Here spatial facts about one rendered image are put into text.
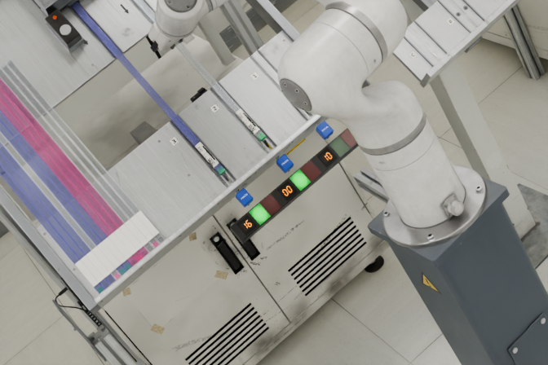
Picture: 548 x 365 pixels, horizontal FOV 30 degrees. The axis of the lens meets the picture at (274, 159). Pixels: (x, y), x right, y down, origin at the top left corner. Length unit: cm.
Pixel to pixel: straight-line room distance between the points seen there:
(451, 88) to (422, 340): 64
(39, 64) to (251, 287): 80
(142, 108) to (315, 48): 134
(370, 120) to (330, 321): 126
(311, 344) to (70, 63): 103
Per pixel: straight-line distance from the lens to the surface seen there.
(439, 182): 170
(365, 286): 280
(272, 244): 257
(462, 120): 243
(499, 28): 324
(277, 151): 209
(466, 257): 176
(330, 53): 151
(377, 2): 157
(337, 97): 152
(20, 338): 354
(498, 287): 184
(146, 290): 247
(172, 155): 211
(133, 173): 211
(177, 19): 188
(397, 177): 167
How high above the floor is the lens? 182
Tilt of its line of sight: 32 degrees down
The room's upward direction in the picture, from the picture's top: 33 degrees counter-clockwise
